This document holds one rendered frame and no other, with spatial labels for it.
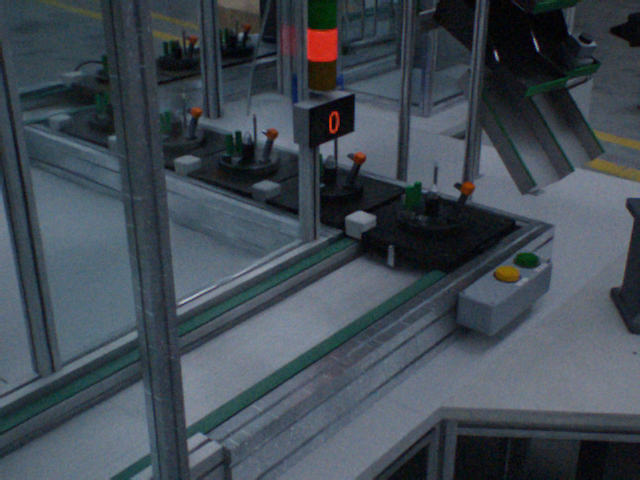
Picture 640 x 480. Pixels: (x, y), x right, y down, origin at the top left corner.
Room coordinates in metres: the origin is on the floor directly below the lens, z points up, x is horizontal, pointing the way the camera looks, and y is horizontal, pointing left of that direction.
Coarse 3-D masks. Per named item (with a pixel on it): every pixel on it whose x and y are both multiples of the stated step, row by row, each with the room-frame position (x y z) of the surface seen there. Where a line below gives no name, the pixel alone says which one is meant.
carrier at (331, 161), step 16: (336, 144) 1.73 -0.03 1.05; (320, 160) 1.71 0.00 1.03; (336, 160) 1.73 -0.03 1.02; (320, 176) 1.71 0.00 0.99; (336, 176) 1.67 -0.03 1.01; (320, 192) 1.62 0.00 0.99; (336, 192) 1.62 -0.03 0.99; (352, 192) 1.62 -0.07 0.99; (368, 192) 1.67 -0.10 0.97; (384, 192) 1.67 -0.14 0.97; (400, 192) 1.67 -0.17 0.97; (320, 208) 1.58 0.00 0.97; (336, 208) 1.58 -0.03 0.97; (352, 208) 1.58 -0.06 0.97; (368, 208) 1.58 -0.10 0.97; (336, 224) 1.51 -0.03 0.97
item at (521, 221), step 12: (348, 168) 1.84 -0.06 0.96; (384, 180) 1.77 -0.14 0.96; (396, 180) 1.76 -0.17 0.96; (468, 204) 1.63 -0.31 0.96; (480, 204) 1.63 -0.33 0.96; (504, 216) 1.57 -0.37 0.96; (516, 216) 1.57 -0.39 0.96; (324, 228) 1.51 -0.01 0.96; (336, 228) 1.51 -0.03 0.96; (516, 228) 1.53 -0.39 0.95; (336, 240) 1.48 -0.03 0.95
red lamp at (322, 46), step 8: (312, 32) 1.42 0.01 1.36; (320, 32) 1.42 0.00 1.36; (328, 32) 1.42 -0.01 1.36; (336, 32) 1.43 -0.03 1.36; (312, 40) 1.42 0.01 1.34; (320, 40) 1.42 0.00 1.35; (328, 40) 1.42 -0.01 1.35; (336, 40) 1.43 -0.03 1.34; (312, 48) 1.42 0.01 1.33; (320, 48) 1.42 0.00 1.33; (328, 48) 1.42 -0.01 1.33; (336, 48) 1.43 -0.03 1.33; (312, 56) 1.42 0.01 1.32; (320, 56) 1.42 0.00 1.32; (328, 56) 1.42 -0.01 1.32; (336, 56) 1.44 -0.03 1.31
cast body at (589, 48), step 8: (568, 40) 1.81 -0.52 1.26; (576, 40) 1.79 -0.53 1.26; (584, 40) 1.78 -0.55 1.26; (592, 40) 1.79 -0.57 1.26; (560, 48) 1.82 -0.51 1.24; (568, 48) 1.80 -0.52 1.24; (576, 48) 1.78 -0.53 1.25; (584, 48) 1.78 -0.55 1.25; (592, 48) 1.79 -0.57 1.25; (560, 56) 1.82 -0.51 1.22; (568, 56) 1.80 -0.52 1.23; (576, 56) 1.78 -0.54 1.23; (584, 56) 1.79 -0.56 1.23; (568, 64) 1.80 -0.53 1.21; (576, 64) 1.78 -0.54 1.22; (584, 64) 1.78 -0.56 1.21
